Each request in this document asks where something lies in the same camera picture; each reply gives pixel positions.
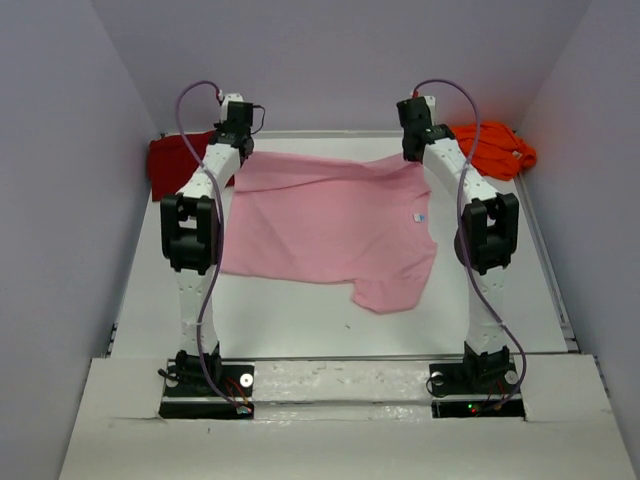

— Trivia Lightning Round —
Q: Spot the pink t shirt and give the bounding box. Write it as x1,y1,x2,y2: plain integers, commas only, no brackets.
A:
222,152,437,314

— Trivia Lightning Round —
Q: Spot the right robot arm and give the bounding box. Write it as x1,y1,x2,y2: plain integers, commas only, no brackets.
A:
397,93,519,392

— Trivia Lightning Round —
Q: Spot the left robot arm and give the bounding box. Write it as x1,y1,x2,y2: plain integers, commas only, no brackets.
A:
160,93,254,395

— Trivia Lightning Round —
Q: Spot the dark red folded t shirt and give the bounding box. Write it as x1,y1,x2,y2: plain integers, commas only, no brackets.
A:
147,131,241,202

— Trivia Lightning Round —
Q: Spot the orange t shirt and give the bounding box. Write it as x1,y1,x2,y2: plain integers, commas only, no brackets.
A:
471,122,537,181

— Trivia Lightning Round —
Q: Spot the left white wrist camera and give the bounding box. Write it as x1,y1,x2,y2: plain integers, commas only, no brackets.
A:
217,92,244,107

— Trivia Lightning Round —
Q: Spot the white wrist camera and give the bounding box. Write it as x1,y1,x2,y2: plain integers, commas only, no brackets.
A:
424,96,436,109
217,92,244,107

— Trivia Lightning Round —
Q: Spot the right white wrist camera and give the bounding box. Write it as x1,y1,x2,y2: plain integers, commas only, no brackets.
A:
424,96,436,109

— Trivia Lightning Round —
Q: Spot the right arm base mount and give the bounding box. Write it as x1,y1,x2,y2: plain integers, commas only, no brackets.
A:
425,346,525,419

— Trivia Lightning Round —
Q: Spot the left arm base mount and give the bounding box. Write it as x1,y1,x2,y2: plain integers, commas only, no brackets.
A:
158,351,255,420

